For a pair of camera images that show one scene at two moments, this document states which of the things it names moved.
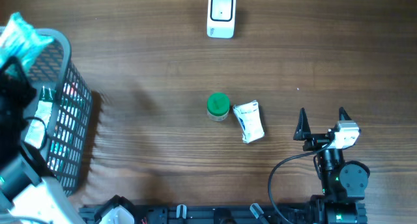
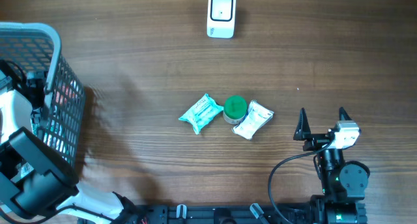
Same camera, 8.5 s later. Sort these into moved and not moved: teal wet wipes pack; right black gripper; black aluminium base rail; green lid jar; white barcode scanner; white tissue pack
Moved: teal wet wipes pack; green lid jar; white tissue pack
Not moved: right black gripper; white barcode scanner; black aluminium base rail
